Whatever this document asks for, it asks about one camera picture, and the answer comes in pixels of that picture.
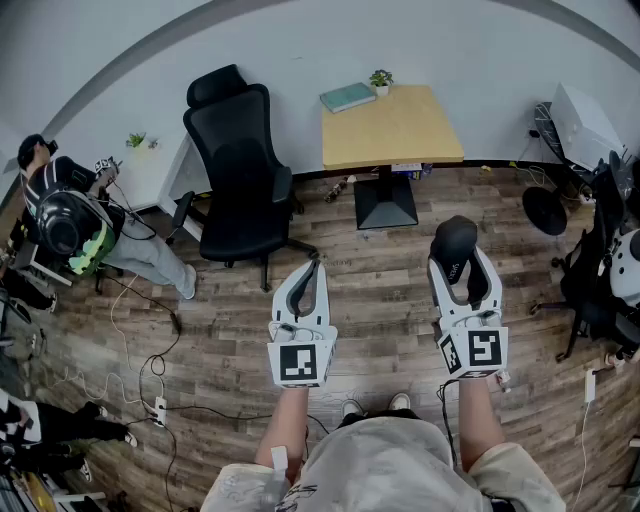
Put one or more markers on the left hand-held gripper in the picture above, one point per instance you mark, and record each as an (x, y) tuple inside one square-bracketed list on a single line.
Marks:
[(300, 365)]

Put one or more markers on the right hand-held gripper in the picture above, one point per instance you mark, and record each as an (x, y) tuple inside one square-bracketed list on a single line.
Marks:
[(482, 347)]

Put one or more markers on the black glasses case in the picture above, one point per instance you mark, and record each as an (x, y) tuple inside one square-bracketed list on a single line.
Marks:
[(455, 237)]

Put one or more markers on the person's right forearm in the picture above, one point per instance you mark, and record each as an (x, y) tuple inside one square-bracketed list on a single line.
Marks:
[(477, 425)]

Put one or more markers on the person's left forearm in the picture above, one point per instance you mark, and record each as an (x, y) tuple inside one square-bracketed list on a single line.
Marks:
[(287, 425)]

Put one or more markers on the person's left white shoe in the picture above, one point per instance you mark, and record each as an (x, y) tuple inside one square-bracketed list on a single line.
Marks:
[(352, 407)]

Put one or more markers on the person's white shoe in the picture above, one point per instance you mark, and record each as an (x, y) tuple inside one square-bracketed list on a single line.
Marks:
[(352, 407), (400, 401)]

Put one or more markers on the black office chair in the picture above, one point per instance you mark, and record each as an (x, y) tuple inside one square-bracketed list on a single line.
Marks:
[(240, 165), (590, 280)]

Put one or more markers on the person's right white shoe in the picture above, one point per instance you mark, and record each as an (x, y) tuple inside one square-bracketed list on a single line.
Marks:
[(400, 401)]

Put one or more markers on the blue white box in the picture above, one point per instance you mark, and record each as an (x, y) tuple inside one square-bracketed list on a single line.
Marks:
[(411, 171)]

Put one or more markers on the person's black trousers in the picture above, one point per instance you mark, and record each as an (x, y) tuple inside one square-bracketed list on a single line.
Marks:
[(380, 416)]

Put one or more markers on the white charger brick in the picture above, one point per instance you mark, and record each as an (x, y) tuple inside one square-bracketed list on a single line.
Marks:
[(590, 387)]

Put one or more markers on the white black rounded device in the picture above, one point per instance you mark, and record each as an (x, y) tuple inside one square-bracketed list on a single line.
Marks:
[(627, 270)]

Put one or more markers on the white power strip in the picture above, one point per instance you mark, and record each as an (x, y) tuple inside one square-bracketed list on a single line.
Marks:
[(160, 411)]

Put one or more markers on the person's beige printed shirt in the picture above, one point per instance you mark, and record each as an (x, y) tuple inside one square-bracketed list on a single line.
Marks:
[(385, 465)]

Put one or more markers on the white desk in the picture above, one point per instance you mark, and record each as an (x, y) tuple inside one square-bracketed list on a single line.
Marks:
[(145, 185)]

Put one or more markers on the teal book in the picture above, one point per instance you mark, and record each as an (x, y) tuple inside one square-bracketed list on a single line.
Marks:
[(347, 97)]

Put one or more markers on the potted plant in white pot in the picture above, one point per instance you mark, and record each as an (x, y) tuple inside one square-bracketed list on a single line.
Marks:
[(381, 89)]

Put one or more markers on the small green plant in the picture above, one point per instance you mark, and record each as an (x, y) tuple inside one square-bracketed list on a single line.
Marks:
[(136, 140)]

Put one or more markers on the black green backpack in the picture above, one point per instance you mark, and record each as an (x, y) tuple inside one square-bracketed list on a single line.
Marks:
[(65, 230)]

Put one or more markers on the cluttered white rack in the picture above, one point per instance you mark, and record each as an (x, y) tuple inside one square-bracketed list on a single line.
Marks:
[(40, 492)]

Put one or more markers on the light wooden pedestal table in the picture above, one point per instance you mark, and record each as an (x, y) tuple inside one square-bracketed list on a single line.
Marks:
[(390, 130)]

